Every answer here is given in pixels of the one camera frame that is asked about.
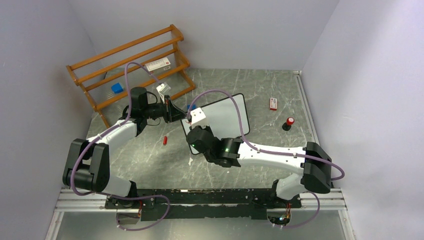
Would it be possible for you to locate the blue eraser on shelf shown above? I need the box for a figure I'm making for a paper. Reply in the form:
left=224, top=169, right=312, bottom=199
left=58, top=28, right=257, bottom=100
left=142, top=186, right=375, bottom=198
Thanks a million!
left=110, top=82, right=124, bottom=94

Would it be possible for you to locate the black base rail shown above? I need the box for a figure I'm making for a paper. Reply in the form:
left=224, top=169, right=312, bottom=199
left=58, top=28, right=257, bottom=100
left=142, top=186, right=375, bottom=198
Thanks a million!
left=104, top=188, right=302, bottom=221

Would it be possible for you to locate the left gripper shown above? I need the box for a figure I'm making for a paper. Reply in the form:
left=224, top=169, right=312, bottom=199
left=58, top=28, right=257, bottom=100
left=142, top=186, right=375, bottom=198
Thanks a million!
left=142, top=95, right=186, bottom=124

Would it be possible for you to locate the wooden tiered shelf rack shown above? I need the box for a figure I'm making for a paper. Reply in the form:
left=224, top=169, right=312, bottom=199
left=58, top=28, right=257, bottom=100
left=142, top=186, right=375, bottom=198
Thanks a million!
left=65, top=24, right=197, bottom=130

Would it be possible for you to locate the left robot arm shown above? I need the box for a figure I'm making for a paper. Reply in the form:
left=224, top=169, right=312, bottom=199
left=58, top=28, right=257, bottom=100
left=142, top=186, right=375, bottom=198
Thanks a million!
left=62, top=87, right=187, bottom=208

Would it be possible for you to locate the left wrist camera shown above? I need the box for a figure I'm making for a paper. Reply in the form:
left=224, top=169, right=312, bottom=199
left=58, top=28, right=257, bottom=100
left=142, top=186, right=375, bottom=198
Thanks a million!
left=156, top=82, right=171, bottom=98

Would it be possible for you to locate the red black stamp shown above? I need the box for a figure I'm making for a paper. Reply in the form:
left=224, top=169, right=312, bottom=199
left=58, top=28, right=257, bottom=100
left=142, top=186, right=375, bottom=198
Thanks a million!
left=282, top=117, right=295, bottom=131

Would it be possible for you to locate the small whiteboard with black frame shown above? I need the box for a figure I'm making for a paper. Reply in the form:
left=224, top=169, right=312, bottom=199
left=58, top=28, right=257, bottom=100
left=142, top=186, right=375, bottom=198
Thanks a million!
left=181, top=93, right=250, bottom=160

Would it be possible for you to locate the purple cable at base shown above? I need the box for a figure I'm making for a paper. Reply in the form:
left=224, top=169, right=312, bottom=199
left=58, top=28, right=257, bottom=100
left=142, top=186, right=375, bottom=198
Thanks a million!
left=115, top=194, right=171, bottom=232

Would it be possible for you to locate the white red box on shelf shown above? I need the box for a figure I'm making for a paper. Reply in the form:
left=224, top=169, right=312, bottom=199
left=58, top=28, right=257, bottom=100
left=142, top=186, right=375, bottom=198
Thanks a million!
left=144, top=57, right=172, bottom=74

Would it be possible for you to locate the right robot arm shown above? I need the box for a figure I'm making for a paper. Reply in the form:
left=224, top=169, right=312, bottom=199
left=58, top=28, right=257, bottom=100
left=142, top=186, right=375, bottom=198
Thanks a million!
left=186, top=126, right=332, bottom=207

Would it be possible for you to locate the small red white box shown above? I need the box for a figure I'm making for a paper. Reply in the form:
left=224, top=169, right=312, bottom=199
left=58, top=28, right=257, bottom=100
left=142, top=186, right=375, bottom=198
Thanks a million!
left=269, top=97, right=278, bottom=111

